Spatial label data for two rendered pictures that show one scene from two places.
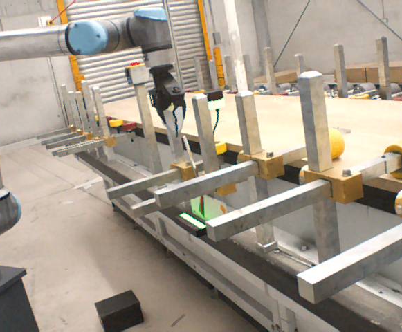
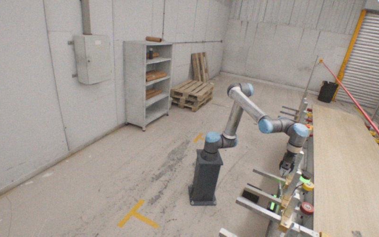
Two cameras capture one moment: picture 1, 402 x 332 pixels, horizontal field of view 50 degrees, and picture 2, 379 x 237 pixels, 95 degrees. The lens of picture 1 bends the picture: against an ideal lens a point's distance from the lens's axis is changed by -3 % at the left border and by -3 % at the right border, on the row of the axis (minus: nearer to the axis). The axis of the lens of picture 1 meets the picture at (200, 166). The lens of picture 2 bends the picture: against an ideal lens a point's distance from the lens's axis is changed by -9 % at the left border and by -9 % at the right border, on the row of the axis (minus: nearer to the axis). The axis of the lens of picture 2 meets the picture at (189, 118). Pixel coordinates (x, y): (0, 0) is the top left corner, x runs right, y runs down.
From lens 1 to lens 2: 0.70 m
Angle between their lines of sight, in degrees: 50
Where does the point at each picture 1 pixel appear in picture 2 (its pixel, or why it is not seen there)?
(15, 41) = (247, 108)
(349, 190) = not seen: outside the picture
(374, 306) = not seen: outside the picture
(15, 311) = (212, 172)
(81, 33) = (263, 124)
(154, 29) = (296, 137)
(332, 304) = not seen: outside the picture
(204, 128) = (292, 183)
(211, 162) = (287, 195)
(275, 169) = (282, 229)
